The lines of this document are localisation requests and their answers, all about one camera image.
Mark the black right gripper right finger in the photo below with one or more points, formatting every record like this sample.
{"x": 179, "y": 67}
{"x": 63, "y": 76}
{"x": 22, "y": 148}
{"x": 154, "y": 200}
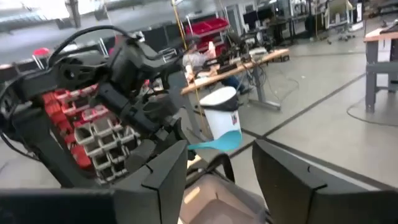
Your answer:
{"x": 295, "y": 193}

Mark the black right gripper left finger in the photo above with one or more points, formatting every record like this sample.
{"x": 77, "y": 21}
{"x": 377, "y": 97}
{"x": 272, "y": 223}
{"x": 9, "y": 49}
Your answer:
{"x": 161, "y": 193}

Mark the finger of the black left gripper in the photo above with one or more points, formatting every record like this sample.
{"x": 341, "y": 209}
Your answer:
{"x": 140, "y": 157}
{"x": 182, "y": 140}

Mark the teal silicone spoon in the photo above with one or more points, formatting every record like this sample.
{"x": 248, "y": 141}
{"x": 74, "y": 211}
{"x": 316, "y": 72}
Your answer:
{"x": 224, "y": 143}

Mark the background black robot arm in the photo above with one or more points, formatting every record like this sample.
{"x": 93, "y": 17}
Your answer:
{"x": 233, "y": 46}

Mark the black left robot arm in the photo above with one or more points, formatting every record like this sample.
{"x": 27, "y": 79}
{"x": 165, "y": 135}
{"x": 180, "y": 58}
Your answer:
{"x": 46, "y": 84}

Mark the red grey parts bin rack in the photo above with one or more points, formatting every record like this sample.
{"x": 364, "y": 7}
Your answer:
{"x": 102, "y": 137}

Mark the white trash can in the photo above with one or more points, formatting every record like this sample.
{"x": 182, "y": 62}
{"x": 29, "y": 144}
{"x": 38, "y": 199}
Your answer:
{"x": 220, "y": 121}

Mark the grey translucent plastic bin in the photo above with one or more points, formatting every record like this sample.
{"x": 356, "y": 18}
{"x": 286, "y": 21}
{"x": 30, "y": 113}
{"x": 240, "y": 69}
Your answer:
{"x": 214, "y": 205}

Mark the person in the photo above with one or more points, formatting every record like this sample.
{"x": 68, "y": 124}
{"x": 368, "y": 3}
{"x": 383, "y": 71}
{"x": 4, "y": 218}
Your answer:
{"x": 194, "y": 60}

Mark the red storage bins shelf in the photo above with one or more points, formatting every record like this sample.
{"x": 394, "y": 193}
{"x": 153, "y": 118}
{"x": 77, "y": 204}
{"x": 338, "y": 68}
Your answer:
{"x": 205, "y": 28}

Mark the wooden workbench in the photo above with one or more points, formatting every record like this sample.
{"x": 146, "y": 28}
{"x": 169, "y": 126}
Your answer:
{"x": 248, "y": 63}

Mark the red stool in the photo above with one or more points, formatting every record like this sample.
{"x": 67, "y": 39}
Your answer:
{"x": 41, "y": 51}

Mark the grey metal workbench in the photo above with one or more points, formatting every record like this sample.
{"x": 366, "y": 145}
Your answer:
{"x": 371, "y": 71}

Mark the black aluminium table frame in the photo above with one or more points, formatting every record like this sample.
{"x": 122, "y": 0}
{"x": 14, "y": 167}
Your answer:
{"x": 230, "y": 169}

